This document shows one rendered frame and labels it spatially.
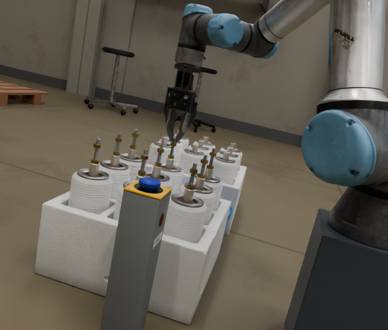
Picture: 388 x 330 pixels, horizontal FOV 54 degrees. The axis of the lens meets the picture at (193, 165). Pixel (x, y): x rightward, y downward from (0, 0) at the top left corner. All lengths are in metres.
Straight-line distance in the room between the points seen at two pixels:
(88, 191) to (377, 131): 0.61
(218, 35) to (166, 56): 3.56
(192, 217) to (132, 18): 3.99
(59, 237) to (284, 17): 0.73
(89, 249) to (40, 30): 4.54
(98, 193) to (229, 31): 0.48
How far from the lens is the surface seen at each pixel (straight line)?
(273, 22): 1.00
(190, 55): 1.03
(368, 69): 0.67
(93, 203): 0.92
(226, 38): 0.94
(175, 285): 0.87
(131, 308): 0.77
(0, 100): 3.22
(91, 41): 4.72
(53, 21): 5.20
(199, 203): 0.87
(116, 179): 1.01
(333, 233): 0.77
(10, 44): 5.56
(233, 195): 1.34
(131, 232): 0.70
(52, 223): 0.94
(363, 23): 0.69
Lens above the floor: 0.53
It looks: 13 degrees down
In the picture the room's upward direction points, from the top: 12 degrees clockwise
